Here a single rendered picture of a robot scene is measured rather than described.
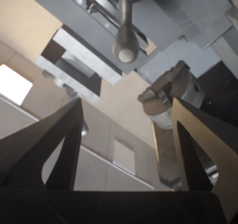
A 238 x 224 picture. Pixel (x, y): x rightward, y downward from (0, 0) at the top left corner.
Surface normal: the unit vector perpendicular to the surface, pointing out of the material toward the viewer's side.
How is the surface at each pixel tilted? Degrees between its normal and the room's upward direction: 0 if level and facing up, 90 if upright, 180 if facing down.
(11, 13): 90
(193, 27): 90
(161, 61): 90
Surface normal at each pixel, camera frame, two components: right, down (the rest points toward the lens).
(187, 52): -0.02, 0.61
